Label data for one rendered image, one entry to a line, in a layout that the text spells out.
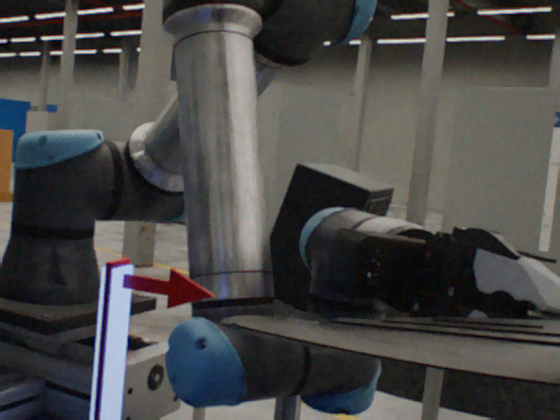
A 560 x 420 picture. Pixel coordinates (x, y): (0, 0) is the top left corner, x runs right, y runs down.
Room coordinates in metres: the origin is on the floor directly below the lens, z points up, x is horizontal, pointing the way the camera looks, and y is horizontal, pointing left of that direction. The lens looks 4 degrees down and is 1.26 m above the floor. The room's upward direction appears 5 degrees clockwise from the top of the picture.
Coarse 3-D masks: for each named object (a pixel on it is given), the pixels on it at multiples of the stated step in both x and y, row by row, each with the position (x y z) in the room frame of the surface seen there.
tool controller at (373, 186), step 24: (312, 168) 0.97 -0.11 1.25; (336, 168) 1.13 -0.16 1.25; (288, 192) 0.98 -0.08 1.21; (312, 192) 0.97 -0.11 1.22; (336, 192) 0.96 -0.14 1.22; (360, 192) 0.95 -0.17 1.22; (384, 192) 1.07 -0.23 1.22; (288, 216) 0.98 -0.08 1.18; (312, 216) 0.97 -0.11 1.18; (384, 216) 1.17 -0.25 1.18; (288, 240) 0.98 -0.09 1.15; (288, 264) 0.98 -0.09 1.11; (288, 288) 0.98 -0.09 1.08
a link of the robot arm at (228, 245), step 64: (192, 0) 0.66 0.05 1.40; (256, 0) 0.69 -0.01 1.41; (192, 64) 0.66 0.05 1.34; (192, 128) 0.65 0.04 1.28; (256, 128) 0.66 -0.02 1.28; (192, 192) 0.64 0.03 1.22; (256, 192) 0.64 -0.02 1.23; (192, 256) 0.63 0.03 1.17; (256, 256) 0.62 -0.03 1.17; (192, 320) 0.60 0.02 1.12; (192, 384) 0.58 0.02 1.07; (256, 384) 0.59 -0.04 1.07
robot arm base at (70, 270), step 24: (24, 240) 0.95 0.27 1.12; (48, 240) 0.94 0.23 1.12; (72, 240) 0.96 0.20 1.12; (0, 264) 0.96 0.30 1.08; (24, 264) 0.94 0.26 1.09; (48, 264) 0.94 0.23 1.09; (72, 264) 0.95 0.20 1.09; (96, 264) 0.99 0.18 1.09; (0, 288) 0.94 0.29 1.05; (24, 288) 0.93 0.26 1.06; (48, 288) 0.93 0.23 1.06; (72, 288) 0.94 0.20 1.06; (96, 288) 0.98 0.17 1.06
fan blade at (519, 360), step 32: (224, 320) 0.31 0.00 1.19; (256, 320) 0.33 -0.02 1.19; (288, 320) 0.35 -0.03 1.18; (320, 320) 0.37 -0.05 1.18; (352, 320) 0.38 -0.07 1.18; (384, 320) 0.38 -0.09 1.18; (416, 320) 0.38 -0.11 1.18; (448, 320) 0.38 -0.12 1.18; (480, 320) 0.38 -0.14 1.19; (512, 320) 0.38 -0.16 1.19; (544, 320) 0.38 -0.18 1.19; (352, 352) 0.29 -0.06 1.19; (384, 352) 0.30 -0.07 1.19; (416, 352) 0.30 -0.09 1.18; (448, 352) 0.31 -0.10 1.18; (480, 352) 0.31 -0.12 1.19; (512, 352) 0.32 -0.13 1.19; (544, 352) 0.32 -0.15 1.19; (544, 384) 0.28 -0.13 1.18
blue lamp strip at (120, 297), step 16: (128, 272) 0.43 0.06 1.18; (112, 288) 0.42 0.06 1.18; (112, 304) 0.42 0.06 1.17; (128, 304) 0.43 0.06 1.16; (112, 320) 0.42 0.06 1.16; (112, 336) 0.42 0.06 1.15; (112, 352) 0.42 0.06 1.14; (112, 368) 0.42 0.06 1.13; (112, 384) 0.42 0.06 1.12; (112, 400) 0.42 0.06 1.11; (112, 416) 0.42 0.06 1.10
